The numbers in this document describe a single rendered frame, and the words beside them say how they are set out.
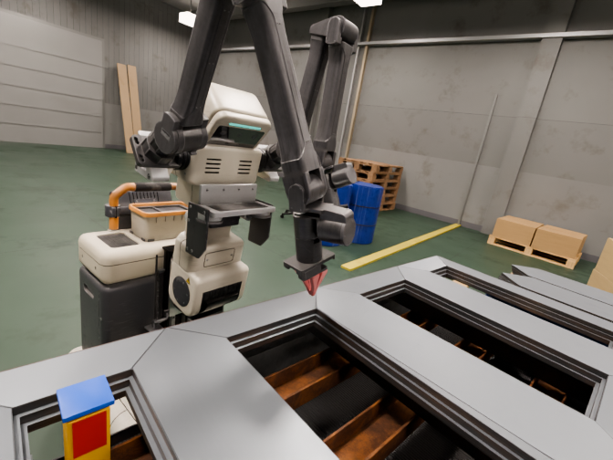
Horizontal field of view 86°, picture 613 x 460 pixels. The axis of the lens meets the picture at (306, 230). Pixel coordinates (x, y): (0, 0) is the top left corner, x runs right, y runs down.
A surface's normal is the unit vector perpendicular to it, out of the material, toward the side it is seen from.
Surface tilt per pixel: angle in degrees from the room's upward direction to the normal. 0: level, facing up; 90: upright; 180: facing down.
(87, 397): 0
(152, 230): 92
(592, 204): 90
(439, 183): 90
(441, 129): 90
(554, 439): 1
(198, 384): 0
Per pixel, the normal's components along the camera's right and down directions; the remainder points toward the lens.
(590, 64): -0.62, 0.11
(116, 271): 0.76, 0.29
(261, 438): 0.16, -0.95
